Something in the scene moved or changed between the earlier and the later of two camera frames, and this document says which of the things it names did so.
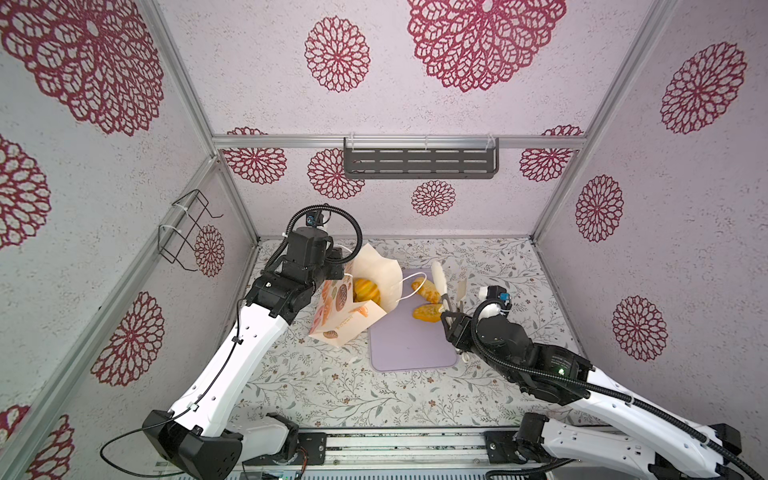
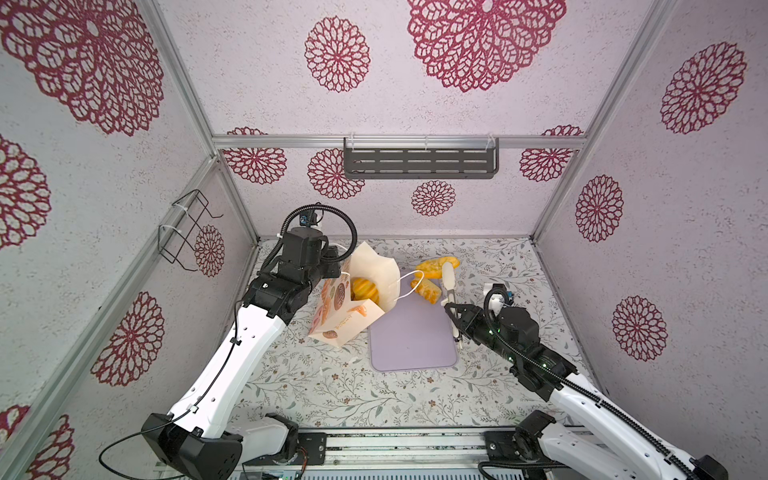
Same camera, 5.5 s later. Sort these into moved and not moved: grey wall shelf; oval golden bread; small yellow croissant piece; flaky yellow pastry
Moved: oval golden bread
Not moved: grey wall shelf; small yellow croissant piece; flaky yellow pastry
